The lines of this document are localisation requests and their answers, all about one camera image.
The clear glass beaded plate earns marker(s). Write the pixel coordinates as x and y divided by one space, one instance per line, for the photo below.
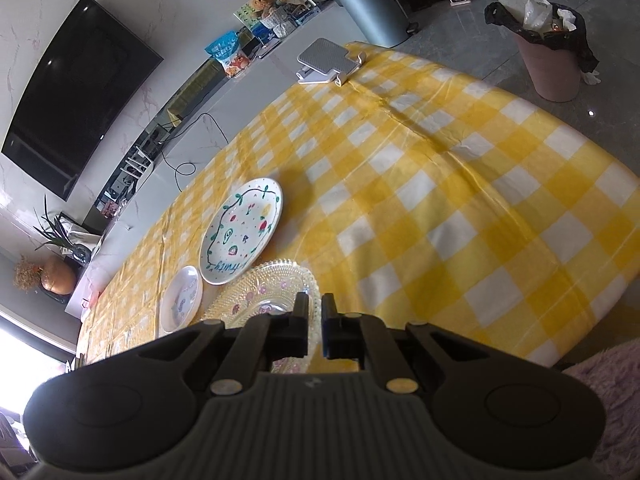
271 288

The white fruity painted plate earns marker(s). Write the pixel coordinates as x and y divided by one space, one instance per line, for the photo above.
240 230

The orange round vase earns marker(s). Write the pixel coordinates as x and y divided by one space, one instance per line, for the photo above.
57 276

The yellow white checkered tablecloth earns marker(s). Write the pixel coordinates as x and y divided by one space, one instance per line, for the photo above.
414 193

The small white sticker plate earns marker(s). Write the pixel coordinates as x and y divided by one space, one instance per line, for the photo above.
181 300

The brown teddy bear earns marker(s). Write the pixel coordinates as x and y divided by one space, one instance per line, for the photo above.
262 8

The black wall television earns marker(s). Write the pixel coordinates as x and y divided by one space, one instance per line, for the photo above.
91 69

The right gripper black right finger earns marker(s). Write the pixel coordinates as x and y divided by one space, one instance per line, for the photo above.
341 332

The blue snack bag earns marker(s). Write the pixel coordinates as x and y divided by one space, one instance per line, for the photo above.
227 51

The white phone stand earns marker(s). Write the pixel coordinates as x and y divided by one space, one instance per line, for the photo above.
325 61

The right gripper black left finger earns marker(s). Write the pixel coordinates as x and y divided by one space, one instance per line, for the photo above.
288 333

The grey metal trash can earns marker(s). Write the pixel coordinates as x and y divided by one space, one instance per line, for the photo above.
383 22

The pink bin with black bag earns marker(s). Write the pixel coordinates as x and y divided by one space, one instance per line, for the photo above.
552 40

